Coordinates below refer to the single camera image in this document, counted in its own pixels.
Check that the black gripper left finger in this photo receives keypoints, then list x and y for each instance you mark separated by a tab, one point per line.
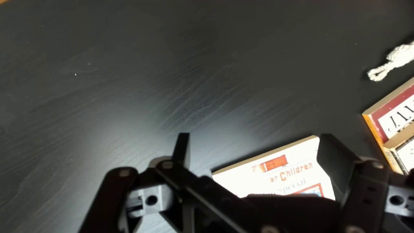
182	150

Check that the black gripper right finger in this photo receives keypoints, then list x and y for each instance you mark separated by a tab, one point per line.
345	172

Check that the Boxcar Children paperback book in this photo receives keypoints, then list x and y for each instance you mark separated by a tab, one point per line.
267	176

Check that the orange spine paperback book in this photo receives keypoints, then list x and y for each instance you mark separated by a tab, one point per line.
376	131

